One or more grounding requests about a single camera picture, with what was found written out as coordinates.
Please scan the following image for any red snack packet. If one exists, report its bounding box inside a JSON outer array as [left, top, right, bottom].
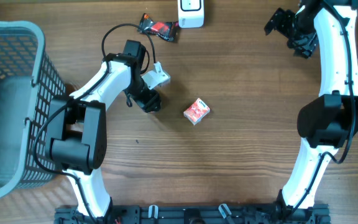
[[183, 98, 210, 125]]

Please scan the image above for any black hex wrench packet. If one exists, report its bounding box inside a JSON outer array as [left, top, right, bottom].
[[138, 13, 180, 42]]

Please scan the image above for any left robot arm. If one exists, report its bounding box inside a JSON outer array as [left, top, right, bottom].
[[45, 40, 161, 223]]

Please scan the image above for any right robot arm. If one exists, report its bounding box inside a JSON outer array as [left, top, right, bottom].
[[264, 0, 358, 220]]

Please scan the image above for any white barcode scanner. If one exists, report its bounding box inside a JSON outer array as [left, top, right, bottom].
[[178, 0, 204, 29]]

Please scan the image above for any grey plastic basket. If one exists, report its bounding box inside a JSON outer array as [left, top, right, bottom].
[[0, 21, 66, 198]]

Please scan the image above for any black left camera cable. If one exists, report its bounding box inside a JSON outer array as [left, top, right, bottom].
[[32, 23, 157, 224]]

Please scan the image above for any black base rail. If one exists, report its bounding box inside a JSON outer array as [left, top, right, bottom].
[[53, 203, 331, 224]]

